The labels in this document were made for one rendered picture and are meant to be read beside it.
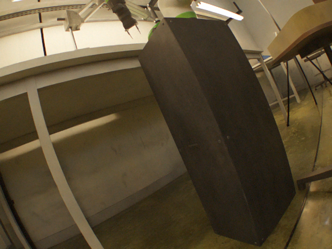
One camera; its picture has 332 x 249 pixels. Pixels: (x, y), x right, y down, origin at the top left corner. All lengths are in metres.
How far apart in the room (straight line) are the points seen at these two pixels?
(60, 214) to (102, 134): 0.78
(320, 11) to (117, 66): 0.78
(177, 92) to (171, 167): 1.39
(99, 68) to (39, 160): 1.01
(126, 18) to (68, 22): 0.31
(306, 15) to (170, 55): 0.41
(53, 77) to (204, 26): 0.59
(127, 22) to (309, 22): 0.83
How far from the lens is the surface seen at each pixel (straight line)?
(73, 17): 0.94
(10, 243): 1.58
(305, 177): 0.86
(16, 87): 0.75
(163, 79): 0.61
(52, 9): 2.28
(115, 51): 0.80
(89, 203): 1.59
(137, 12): 1.37
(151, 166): 1.76
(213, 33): 0.68
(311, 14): 0.53
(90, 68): 0.79
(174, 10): 0.79
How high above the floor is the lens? 0.48
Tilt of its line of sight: 2 degrees up
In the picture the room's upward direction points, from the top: 24 degrees counter-clockwise
